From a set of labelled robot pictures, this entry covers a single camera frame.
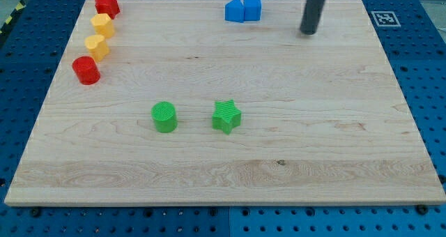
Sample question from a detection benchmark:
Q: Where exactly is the wooden board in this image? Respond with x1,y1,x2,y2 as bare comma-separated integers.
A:
5,0,445,207

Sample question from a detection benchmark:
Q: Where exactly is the red cylinder block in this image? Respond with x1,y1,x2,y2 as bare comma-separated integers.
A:
72,56,100,85

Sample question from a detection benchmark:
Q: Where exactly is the blue cube block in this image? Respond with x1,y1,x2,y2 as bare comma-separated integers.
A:
243,0,262,21

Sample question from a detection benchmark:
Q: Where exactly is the yellow hexagon block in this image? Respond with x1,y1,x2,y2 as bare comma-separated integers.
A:
90,13,115,38

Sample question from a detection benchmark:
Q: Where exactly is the blue triangular block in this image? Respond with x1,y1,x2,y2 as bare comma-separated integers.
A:
224,0,245,23

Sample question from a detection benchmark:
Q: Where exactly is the red star block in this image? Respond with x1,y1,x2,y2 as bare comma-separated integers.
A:
94,0,121,20

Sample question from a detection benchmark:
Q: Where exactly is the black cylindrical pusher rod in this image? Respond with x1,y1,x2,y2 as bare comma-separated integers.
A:
300,0,325,35

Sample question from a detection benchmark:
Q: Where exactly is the white fiducial marker tag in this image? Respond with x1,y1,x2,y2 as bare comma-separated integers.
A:
371,10,401,27

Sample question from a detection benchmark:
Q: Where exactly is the green cylinder block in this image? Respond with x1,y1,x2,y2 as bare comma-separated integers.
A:
151,101,178,133

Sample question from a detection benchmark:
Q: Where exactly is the yellow heart block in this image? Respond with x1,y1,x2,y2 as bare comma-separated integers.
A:
84,34,110,63

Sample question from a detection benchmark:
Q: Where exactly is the green star block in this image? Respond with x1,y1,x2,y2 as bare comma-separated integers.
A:
212,100,242,135

